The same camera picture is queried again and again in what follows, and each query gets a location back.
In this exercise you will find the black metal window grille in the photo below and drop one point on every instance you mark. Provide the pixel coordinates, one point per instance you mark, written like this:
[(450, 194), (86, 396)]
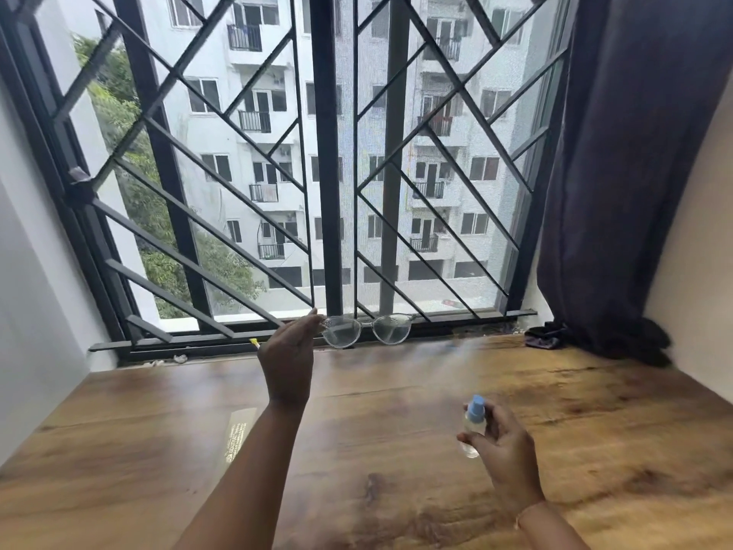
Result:
[(106, 346)]

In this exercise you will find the white apartment building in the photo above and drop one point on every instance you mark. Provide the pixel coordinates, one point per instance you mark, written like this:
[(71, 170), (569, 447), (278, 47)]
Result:
[(240, 143)]

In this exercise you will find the person's left hand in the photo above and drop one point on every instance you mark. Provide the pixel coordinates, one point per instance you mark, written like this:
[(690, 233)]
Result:
[(289, 366)]

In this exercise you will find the translucent yellowish glasses case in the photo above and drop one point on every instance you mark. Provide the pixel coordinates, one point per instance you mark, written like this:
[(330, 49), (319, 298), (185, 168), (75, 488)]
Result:
[(237, 438)]

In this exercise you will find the green tree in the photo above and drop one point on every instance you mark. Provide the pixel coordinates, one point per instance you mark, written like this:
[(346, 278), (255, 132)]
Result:
[(126, 125)]

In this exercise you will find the small spray bottle blue cap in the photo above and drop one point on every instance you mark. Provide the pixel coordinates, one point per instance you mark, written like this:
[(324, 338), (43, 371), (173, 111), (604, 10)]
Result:
[(474, 418)]

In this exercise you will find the clear-framed eyeglasses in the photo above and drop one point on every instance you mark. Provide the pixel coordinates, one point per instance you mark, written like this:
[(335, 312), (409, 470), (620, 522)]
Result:
[(342, 335)]

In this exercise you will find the person's right hand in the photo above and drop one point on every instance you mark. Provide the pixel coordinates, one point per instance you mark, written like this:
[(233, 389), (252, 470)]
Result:
[(512, 463)]

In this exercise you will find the person's left forearm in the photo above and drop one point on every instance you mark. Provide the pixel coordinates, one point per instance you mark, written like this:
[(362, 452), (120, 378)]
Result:
[(246, 486)]

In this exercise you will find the pink wrist thread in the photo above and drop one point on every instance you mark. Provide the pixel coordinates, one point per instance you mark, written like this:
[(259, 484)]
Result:
[(529, 512)]

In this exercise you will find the dark crumpled cloth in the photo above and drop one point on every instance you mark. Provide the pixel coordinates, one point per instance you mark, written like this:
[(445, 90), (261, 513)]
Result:
[(547, 336)]

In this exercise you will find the black window frame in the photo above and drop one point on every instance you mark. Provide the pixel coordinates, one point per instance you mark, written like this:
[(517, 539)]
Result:
[(327, 166)]

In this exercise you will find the dark curtain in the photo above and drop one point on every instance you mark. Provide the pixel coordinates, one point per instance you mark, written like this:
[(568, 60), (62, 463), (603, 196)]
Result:
[(618, 194)]

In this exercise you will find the person's right forearm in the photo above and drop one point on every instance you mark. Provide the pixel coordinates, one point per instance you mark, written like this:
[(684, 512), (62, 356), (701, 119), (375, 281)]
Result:
[(552, 532)]

